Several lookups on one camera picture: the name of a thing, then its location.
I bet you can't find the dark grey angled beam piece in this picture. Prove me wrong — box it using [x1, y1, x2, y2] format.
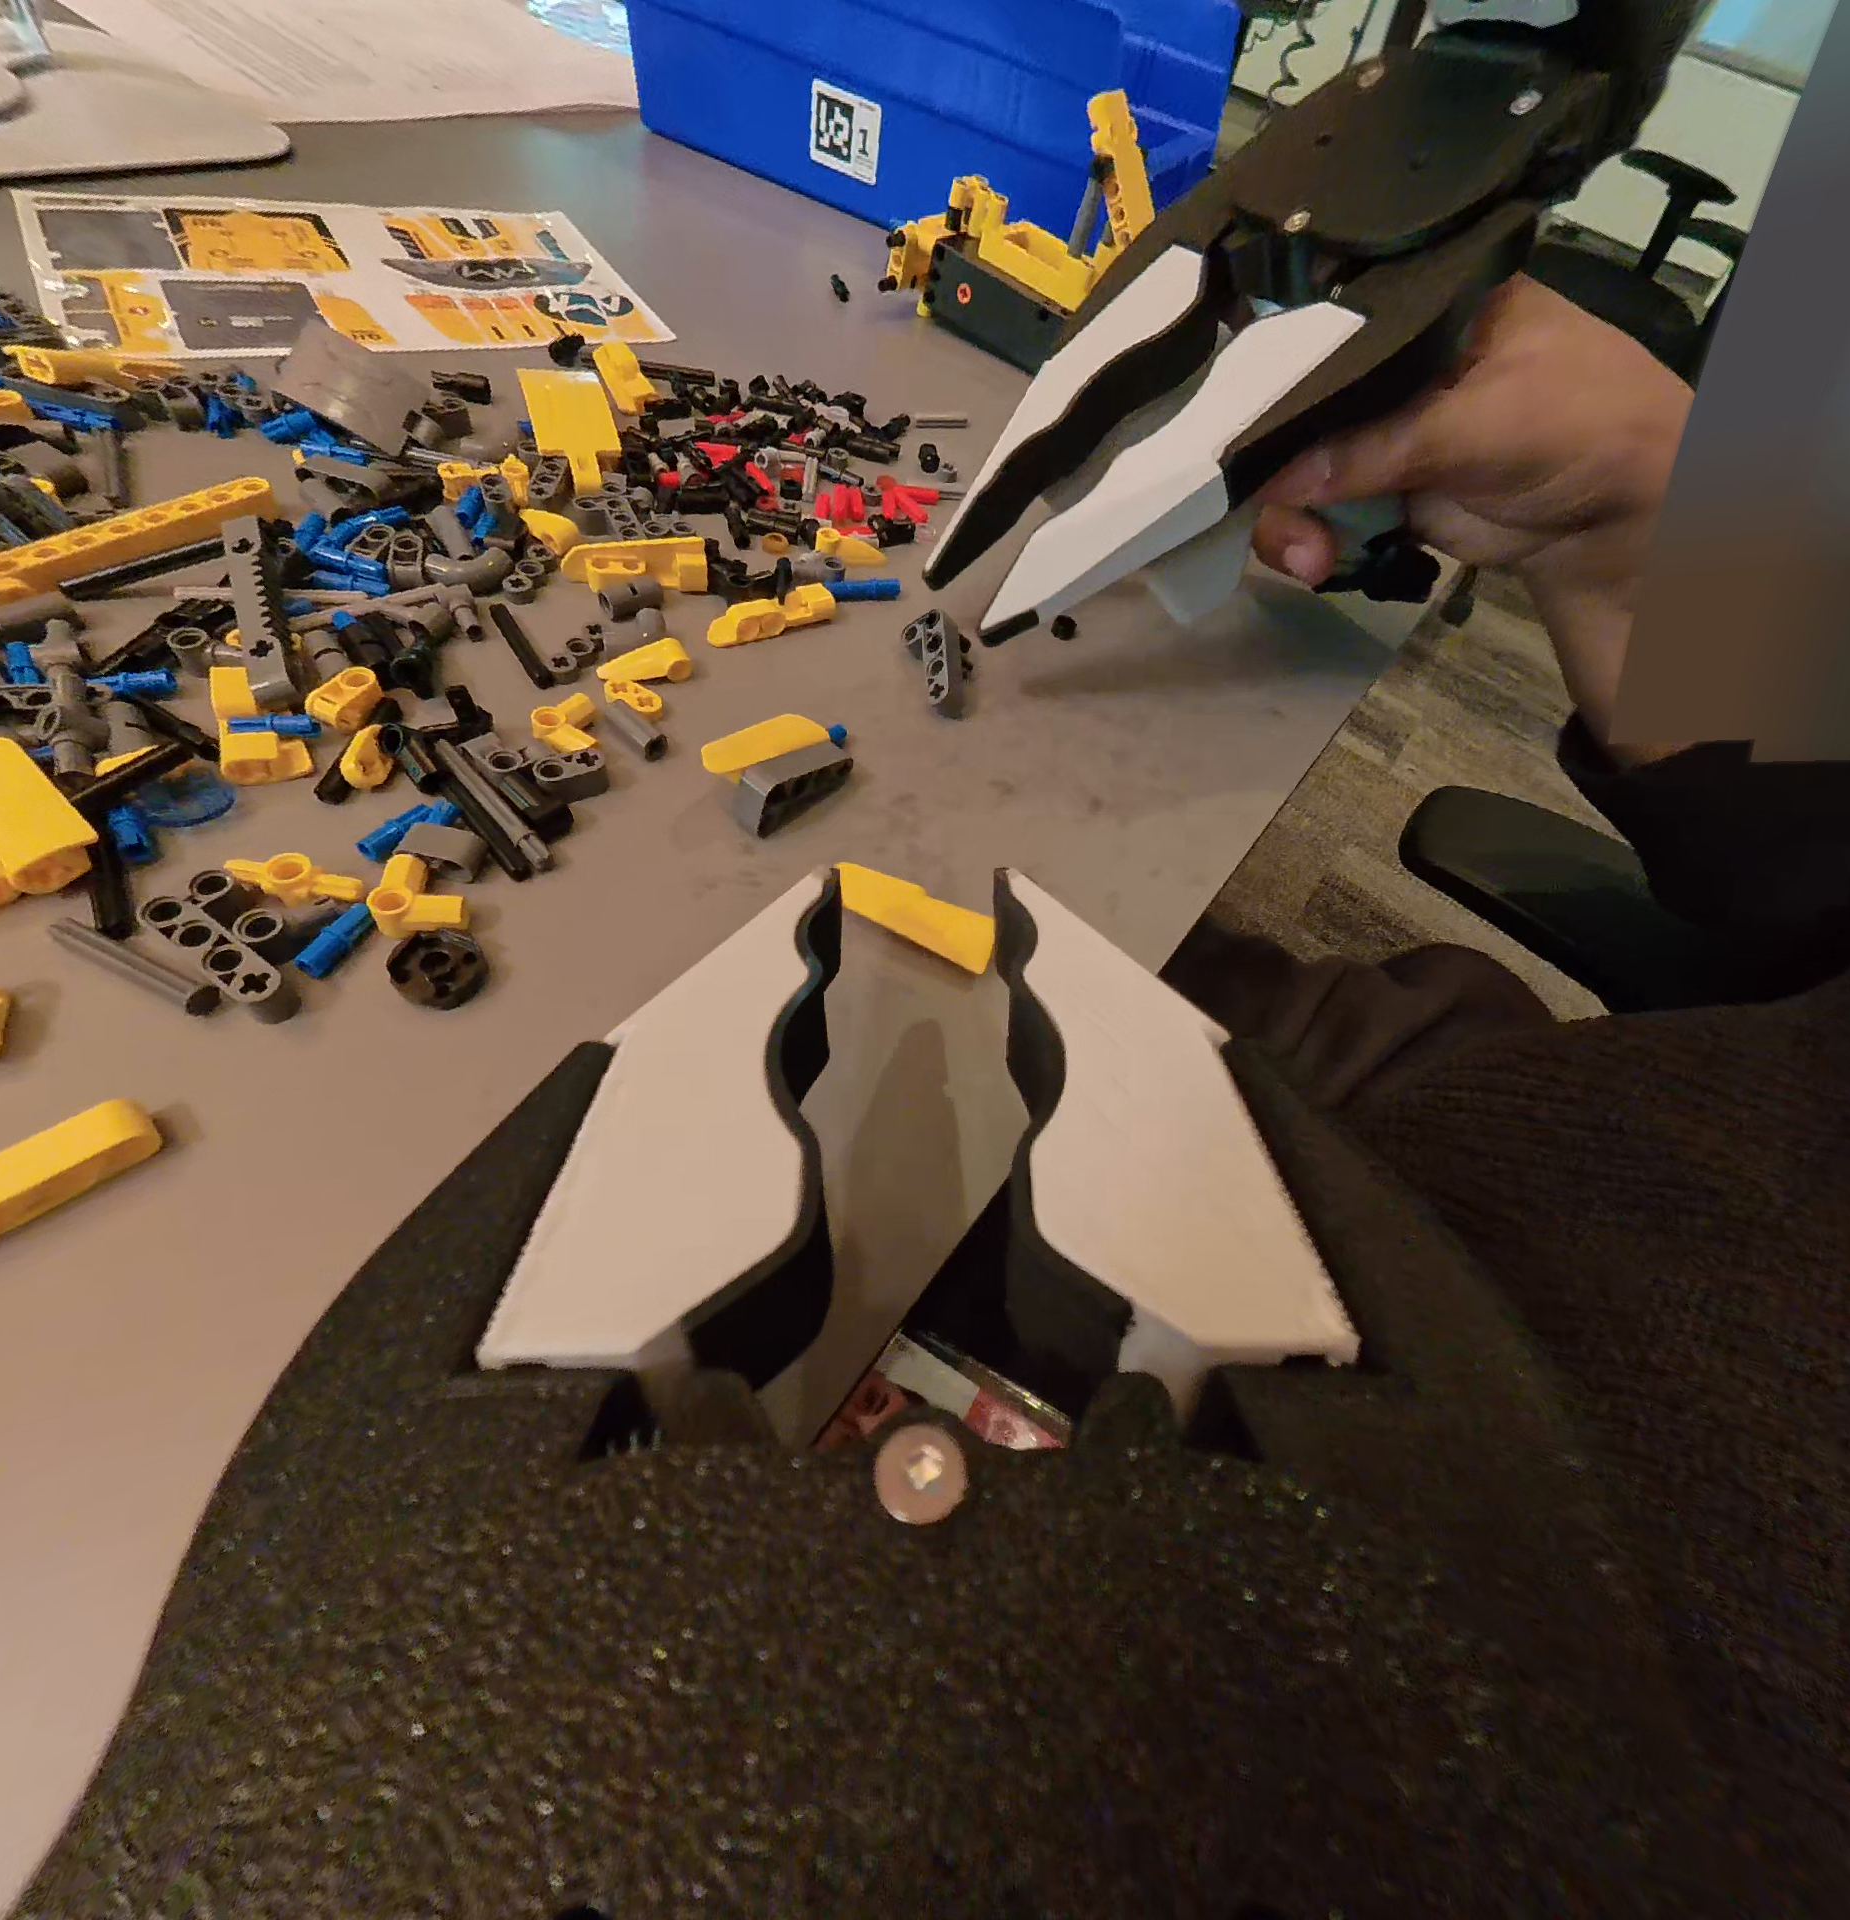
[902, 608, 982, 720]

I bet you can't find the person's right hand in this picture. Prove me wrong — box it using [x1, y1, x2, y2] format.
[1251, 277, 1695, 600]

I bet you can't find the red and white packet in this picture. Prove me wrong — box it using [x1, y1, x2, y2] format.
[812, 1332, 1076, 1452]

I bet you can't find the long yellow beam piece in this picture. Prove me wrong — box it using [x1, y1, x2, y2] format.
[0, 1098, 165, 1257]

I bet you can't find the yellow sticker sheet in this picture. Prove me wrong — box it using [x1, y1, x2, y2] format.
[12, 187, 676, 364]

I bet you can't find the black round gear piece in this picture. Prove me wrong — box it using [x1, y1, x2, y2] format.
[383, 927, 494, 1010]

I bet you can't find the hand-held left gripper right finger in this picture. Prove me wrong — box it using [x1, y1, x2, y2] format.
[993, 866, 1364, 1424]

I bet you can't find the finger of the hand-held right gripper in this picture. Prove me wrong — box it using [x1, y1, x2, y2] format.
[977, 299, 1370, 649]
[923, 244, 1242, 590]

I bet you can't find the white paper sheet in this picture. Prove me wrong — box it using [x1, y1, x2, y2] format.
[54, 0, 642, 126]

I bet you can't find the part-built yellow brick model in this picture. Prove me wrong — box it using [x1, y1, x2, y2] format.
[881, 91, 1161, 375]

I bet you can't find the black chair armrest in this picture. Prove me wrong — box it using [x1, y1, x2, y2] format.
[1396, 784, 1664, 986]

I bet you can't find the person's right forearm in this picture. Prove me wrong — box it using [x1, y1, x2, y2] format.
[1518, 555, 1850, 978]

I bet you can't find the dark grey short beam piece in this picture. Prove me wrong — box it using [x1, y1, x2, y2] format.
[734, 742, 857, 840]

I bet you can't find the yellow curved panel piece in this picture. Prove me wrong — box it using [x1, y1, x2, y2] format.
[698, 711, 845, 779]

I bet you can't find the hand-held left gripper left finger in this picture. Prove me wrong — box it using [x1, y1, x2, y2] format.
[475, 868, 843, 1377]

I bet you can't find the blue plastic bin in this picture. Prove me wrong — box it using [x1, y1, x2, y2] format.
[625, 0, 1242, 250]

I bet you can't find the black office chair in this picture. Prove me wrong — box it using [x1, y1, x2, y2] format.
[1533, 148, 1741, 377]

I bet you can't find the pile of loose building pieces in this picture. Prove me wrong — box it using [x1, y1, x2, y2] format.
[0, 271, 967, 1068]

